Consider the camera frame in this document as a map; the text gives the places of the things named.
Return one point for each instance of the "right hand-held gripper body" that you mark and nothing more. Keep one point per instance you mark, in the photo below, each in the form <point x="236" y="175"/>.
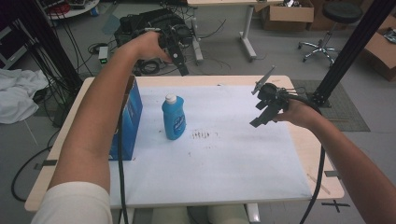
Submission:
<point x="272" y="93"/>

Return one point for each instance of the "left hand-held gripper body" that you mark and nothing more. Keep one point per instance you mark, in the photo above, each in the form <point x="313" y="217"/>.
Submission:
<point x="172" y="36"/>

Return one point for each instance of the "blue bottle with white cap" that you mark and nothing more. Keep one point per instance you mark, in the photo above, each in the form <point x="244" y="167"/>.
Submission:
<point x="173" y="119"/>

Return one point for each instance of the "blue cardboard box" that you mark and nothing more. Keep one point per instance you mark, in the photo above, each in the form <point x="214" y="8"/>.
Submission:
<point x="132" y="118"/>

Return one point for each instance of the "person's left hand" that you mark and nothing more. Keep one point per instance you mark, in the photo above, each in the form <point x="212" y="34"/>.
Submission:
<point x="149" y="46"/>

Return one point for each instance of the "person's right hand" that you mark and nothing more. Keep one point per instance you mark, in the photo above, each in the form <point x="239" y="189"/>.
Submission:
<point x="297" y="113"/>

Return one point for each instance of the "black equipment bag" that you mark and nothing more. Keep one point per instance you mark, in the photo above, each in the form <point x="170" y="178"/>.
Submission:
<point x="140" y="23"/>

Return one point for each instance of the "light wooden table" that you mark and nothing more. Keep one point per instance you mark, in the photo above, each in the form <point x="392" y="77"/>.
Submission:
<point x="306" y="146"/>

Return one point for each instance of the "white table mat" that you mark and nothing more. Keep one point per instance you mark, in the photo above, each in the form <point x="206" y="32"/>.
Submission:
<point x="233" y="161"/>

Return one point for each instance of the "white-legged desk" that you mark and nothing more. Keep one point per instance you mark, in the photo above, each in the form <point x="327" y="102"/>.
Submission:
<point x="247" y="34"/>

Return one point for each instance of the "white power adapter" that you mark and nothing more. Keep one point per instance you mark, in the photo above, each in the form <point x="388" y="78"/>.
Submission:
<point x="103" y="55"/>

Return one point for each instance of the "grey floor mat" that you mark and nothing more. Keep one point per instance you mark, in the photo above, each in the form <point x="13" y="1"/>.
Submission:
<point x="348" y="115"/>

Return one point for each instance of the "open cardboard box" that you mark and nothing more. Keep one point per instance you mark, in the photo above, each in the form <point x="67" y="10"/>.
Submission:
<point x="289" y="15"/>

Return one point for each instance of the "grey tape strip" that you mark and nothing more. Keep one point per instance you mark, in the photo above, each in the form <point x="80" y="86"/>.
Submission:
<point x="46" y="163"/>
<point x="332" y="174"/>

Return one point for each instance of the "black metal stand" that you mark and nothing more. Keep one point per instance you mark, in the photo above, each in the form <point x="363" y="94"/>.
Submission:
<point x="351" y="49"/>

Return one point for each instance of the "round white table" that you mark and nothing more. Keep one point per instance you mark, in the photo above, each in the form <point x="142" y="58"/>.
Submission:
<point x="77" y="11"/>

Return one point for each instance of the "black round stool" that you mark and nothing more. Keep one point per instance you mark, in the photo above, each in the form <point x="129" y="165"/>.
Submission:
<point x="341" y="12"/>

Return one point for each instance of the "black tape cross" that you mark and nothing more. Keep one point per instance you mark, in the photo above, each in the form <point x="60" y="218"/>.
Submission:
<point x="335" y="205"/>

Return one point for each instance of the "large cardboard box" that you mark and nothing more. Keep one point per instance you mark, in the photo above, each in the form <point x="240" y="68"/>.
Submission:
<point x="381" y="49"/>

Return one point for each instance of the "white cloth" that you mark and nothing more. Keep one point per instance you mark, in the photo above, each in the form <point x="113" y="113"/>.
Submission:
<point x="18" y="93"/>

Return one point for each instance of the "white shirt sleeve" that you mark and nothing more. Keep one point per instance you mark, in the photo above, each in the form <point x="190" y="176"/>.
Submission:
<point x="73" y="205"/>

